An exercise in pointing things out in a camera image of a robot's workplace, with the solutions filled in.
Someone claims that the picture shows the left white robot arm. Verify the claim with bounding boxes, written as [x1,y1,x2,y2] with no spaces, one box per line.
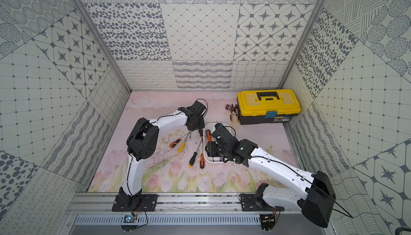
[119,99,208,199]

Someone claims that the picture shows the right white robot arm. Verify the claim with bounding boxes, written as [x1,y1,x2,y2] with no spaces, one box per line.
[204,123,336,228]

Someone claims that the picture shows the white rectangular storage tray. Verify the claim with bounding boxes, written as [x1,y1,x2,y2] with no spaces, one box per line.
[203,123,236,163]

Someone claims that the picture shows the black yellow stubby screwdriver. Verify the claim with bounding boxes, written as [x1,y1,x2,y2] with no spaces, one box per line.
[188,139,203,168]

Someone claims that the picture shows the yellow black toolbox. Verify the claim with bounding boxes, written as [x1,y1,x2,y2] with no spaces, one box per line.
[237,89,301,125]

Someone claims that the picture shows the green circuit board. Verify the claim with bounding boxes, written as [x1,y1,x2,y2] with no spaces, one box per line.
[123,215,137,224]

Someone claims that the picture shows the brown clamp with wires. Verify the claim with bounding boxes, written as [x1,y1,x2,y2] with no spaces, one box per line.
[225,104,239,123]

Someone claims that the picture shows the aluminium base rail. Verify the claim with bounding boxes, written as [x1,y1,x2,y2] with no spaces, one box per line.
[60,189,313,234]

